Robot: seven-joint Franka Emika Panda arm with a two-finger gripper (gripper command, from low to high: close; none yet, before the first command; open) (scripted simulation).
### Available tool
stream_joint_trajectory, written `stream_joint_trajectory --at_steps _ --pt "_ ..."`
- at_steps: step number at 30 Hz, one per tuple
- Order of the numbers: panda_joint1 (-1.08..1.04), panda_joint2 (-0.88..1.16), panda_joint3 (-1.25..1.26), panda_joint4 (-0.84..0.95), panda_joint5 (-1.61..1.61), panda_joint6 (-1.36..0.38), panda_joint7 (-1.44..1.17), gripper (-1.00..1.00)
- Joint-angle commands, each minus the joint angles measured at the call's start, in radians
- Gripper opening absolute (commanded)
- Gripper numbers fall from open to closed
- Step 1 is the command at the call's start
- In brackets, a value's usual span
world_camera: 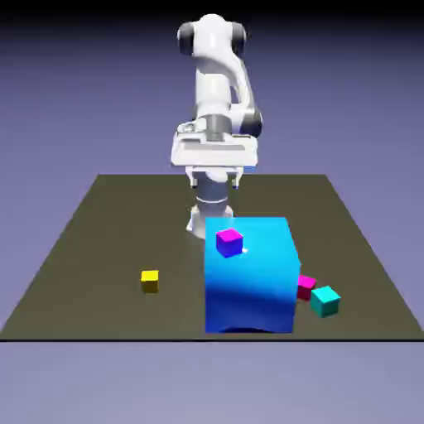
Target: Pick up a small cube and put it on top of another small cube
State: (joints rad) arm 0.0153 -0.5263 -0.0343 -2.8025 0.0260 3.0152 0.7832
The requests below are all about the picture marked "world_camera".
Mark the small yellow cube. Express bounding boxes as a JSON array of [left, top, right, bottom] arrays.
[[140, 269, 160, 294]]

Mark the small purple cube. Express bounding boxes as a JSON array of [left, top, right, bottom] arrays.
[[215, 227, 245, 259]]

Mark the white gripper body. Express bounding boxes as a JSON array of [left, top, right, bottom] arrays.
[[170, 131, 259, 169]]

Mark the small pink cube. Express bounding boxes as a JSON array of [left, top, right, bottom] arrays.
[[296, 274, 317, 301]]

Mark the small cyan cube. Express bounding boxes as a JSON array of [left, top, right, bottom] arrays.
[[310, 285, 342, 319]]

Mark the large blue box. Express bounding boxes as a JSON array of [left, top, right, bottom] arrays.
[[204, 216, 302, 335]]

